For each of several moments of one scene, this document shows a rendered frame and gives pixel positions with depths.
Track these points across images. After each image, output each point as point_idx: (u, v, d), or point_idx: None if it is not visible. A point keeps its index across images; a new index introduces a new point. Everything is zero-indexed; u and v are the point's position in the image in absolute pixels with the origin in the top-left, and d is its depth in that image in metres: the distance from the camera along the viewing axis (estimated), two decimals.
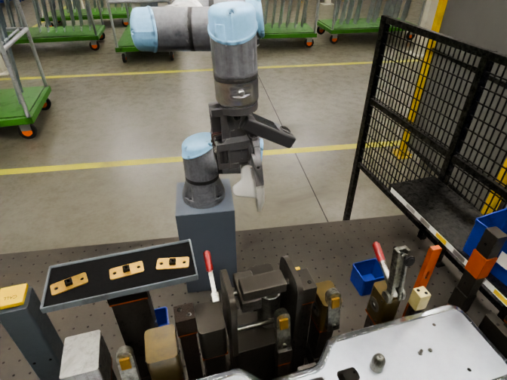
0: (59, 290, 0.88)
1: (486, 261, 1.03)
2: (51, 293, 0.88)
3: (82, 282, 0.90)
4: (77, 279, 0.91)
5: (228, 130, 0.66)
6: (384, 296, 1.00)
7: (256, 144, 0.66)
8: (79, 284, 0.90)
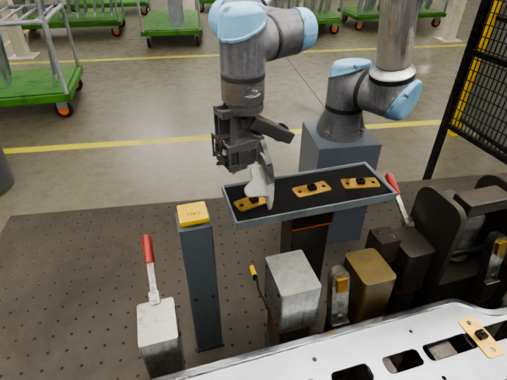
0: (247, 206, 0.76)
1: None
2: (239, 209, 0.75)
3: None
4: (260, 197, 0.79)
5: (236, 131, 0.65)
6: None
7: (264, 142, 0.66)
8: (266, 201, 0.78)
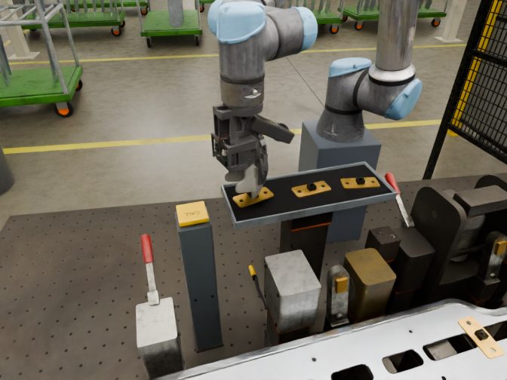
0: (247, 202, 0.75)
1: None
2: (239, 205, 0.75)
3: (268, 195, 0.78)
4: (260, 192, 0.78)
5: (235, 131, 0.65)
6: None
7: (264, 142, 0.66)
8: (266, 197, 0.77)
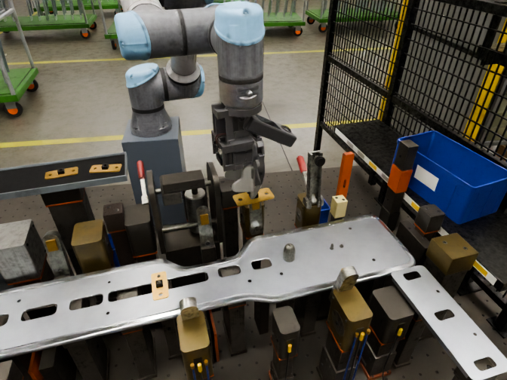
0: (245, 201, 0.76)
1: (401, 172, 1.10)
2: (237, 203, 0.75)
3: (268, 197, 0.77)
4: (261, 193, 0.78)
5: (233, 130, 0.65)
6: (304, 202, 1.07)
7: (261, 144, 0.66)
8: (265, 198, 0.77)
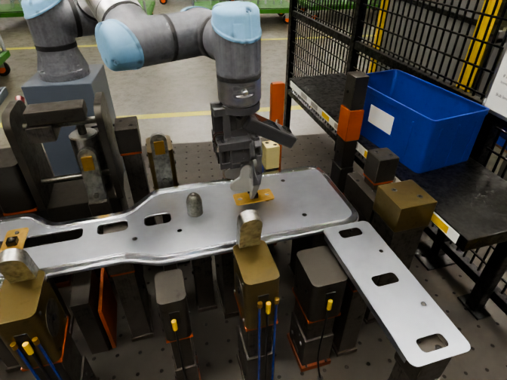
0: (244, 201, 0.76)
1: (350, 112, 0.88)
2: (235, 203, 0.75)
3: (268, 197, 0.77)
4: (261, 194, 0.78)
5: (231, 130, 0.65)
6: None
7: (259, 144, 0.66)
8: (265, 199, 0.76)
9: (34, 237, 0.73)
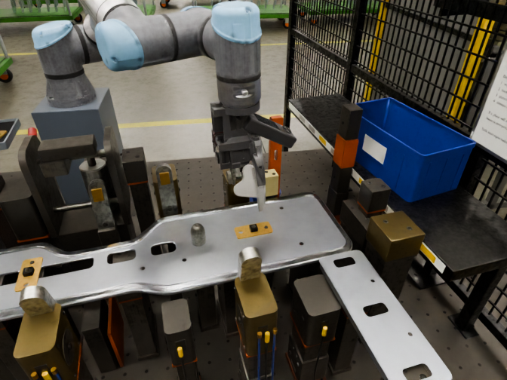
0: (245, 234, 0.81)
1: (345, 142, 0.93)
2: (237, 236, 0.81)
3: (267, 231, 0.82)
4: (261, 227, 0.83)
5: (231, 130, 0.65)
6: (227, 177, 0.90)
7: (258, 144, 0.66)
8: (265, 232, 0.82)
9: (47, 266, 0.77)
